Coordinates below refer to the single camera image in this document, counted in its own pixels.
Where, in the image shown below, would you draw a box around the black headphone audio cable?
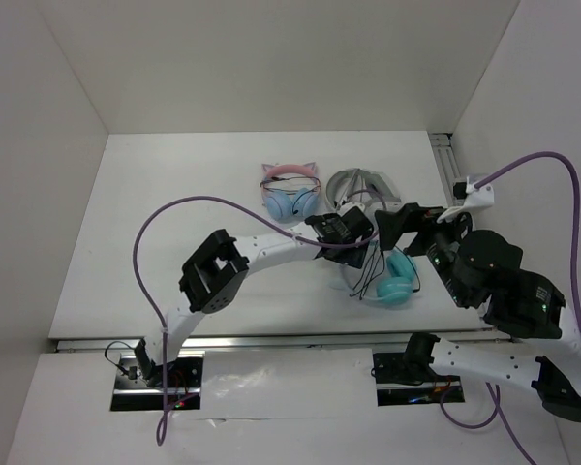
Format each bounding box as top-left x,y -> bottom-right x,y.
346,239 -> 422,301

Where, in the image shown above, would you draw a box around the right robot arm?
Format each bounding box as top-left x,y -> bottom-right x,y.
375,203 -> 581,422

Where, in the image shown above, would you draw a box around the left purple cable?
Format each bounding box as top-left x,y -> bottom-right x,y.
133,195 -> 386,447

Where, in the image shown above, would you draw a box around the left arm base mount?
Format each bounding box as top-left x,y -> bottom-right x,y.
104,338 -> 205,412

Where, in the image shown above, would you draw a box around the grey white headset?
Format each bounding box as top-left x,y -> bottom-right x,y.
325,168 -> 402,219

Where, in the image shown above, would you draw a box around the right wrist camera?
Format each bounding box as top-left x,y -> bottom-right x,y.
437,173 -> 495,223

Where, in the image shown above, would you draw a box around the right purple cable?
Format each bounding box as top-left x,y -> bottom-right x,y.
438,151 -> 581,465

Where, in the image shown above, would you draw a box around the aluminium side rail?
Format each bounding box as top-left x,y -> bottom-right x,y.
428,133 -> 466,206

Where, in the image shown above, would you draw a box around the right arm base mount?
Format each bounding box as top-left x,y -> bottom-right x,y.
371,352 -> 465,407

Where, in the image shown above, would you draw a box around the aluminium front rail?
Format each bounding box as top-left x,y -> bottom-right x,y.
55,330 -> 505,353

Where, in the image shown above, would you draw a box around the pink blue cat-ear headphones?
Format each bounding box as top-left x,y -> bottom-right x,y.
260,162 -> 321,223

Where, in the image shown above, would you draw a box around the purple cable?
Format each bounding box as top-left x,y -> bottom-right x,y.
133,195 -> 386,447
438,151 -> 581,465

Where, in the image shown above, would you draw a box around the teal white cat-ear headphones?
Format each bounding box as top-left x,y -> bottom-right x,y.
329,240 -> 421,307

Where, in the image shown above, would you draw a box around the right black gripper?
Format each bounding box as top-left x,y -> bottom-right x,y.
370,200 -> 470,305

